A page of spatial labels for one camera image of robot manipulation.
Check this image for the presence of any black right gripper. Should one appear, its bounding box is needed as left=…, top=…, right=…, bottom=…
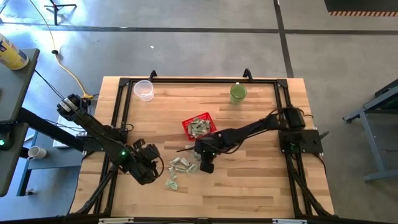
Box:
left=176, top=136, right=212, bottom=156

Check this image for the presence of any red plastic slotted basket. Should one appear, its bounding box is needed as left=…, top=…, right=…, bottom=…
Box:
left=182, top=111, right=218, bottom=141

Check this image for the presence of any clear plastic cup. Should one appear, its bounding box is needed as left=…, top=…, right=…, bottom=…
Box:
left=132, top=79, right=155, bottom=103

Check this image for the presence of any green plastic cup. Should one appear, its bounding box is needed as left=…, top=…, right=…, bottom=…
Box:
left=229, top=82, right=249, bottom=106

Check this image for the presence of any blue-grey table base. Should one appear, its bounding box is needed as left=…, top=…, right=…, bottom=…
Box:
left=17, top=130, right=90, bottom=197

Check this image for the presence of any black support beam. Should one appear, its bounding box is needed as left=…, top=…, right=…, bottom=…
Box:
left=17, top=107, right=94, bottom=153

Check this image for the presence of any white mug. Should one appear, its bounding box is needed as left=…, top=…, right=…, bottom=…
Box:
left=27, top=145, right=48, bottom=161

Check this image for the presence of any dark grey desk panel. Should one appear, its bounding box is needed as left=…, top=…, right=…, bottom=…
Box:
left=0, top=122, right=29, bottom=198

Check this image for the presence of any grey side table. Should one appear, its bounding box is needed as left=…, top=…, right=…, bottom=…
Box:
left=0, top=48, right=40, bottom=125

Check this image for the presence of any yellow wipes canister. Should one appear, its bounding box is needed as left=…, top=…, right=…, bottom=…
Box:
left=0, top=32, right=30, bottom=71

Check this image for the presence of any black tripod stand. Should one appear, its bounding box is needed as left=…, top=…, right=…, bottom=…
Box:
left=43, top=0, right=78, bottom=27

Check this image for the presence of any grey metal cart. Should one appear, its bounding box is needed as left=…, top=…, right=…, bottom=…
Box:
left=343, top=78, right=398, bottom=184

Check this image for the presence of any black mat hazard stripe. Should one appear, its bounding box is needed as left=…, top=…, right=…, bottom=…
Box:
left=323, top=0, right=398, bottom=17

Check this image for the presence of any white bar bracket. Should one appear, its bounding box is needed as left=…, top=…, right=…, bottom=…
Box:
left=272, top=218, right=308, bottom=224
left=98, top=217, right=134, bottom=224

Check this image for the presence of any black aluminium table frame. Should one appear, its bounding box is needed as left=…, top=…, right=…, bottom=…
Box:
left=73, top=67, right=336, bottom=218

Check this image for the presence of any yellow extension cable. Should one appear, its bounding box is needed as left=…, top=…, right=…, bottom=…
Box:
left=29, top=0, right=95, bottom=101

